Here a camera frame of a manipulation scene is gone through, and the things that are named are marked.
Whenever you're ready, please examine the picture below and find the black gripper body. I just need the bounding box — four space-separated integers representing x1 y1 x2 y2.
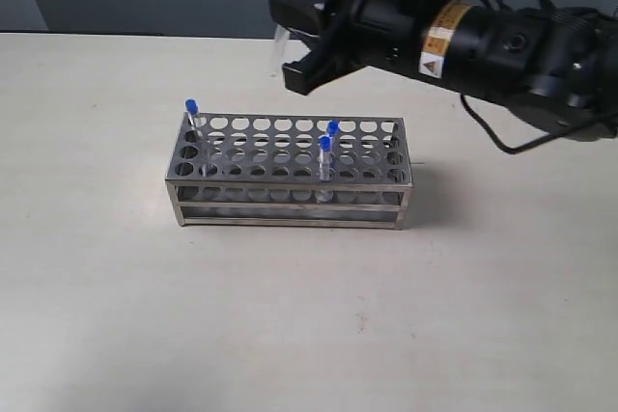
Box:
348 0 546 98

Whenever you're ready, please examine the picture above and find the blue capped tube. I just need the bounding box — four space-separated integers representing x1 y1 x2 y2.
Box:
326 121 339 138
316 135 333 203
184 98 211 177
269 25 290 77

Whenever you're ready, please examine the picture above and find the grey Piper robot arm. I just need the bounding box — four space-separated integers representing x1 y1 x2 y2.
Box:
268 0 617 141

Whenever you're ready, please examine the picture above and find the stainless steel test tube rack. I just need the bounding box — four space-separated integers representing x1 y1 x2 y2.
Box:
165 113 413 230

